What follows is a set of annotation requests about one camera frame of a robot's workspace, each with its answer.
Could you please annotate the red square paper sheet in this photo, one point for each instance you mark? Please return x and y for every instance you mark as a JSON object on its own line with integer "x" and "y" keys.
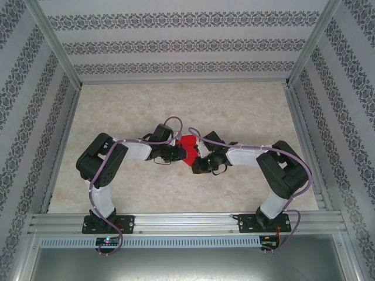
{"x": 187, "y": 143}

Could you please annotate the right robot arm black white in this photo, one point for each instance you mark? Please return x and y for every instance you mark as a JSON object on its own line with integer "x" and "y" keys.
{"x": 281, "y": 175}

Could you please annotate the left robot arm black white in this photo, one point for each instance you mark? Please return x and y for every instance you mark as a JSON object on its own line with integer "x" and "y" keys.
{"x": 102, "y": 167}

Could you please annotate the grey metal sheet panel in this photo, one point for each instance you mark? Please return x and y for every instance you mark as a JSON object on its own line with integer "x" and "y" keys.
{"x": 187, "y": 266}

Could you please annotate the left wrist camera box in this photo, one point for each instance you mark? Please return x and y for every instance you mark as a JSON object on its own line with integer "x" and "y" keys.
{"x": 176, "y": 141}

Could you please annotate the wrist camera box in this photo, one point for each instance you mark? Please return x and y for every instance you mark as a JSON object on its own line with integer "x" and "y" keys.
{"x": 176, "y": 141}
{"x": 202, "y": 147}

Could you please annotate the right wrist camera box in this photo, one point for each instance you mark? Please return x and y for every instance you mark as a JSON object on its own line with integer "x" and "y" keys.
{"x": 202, "y": 147}

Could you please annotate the aluminium mounting rail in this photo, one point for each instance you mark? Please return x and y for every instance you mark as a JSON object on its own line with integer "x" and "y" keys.
{"x": 187, "y": 222}

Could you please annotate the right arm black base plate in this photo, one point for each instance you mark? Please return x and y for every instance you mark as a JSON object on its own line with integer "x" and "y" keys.
{"x": 244, "y": 224}

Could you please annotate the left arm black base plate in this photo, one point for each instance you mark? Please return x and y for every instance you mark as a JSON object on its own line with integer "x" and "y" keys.
{"x": 126, "y": 219}

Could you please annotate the aluminium table side rail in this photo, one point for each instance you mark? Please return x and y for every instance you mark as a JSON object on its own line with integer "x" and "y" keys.
{"x": 303, "y": 137}
{"x": 62, "y": 146}

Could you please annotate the aluminium frame post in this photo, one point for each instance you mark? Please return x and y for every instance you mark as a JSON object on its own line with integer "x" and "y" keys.
{"x": 52, "y": 38}
{"x": 313, "y": 38}

